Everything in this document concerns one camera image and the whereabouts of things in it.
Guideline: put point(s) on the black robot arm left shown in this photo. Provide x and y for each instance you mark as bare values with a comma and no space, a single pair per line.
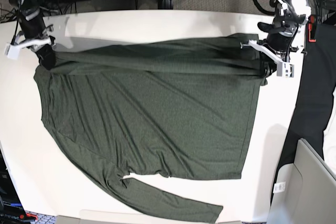
289,17

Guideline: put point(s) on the grey plastic bin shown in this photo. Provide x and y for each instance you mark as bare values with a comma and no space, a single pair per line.
304,191

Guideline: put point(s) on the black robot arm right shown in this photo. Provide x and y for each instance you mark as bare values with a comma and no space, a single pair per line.
28,9

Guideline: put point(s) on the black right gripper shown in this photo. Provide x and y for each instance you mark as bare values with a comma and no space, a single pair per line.
36,29

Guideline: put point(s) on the dark green long-sleeve shirt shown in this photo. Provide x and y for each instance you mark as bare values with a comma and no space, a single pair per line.
179,108

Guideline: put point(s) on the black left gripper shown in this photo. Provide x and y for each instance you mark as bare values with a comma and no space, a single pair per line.
279,40

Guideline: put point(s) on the red black tool bottom-left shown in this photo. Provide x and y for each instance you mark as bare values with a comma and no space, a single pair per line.
27,217

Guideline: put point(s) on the orange black clamp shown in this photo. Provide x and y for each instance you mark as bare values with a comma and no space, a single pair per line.
312,27

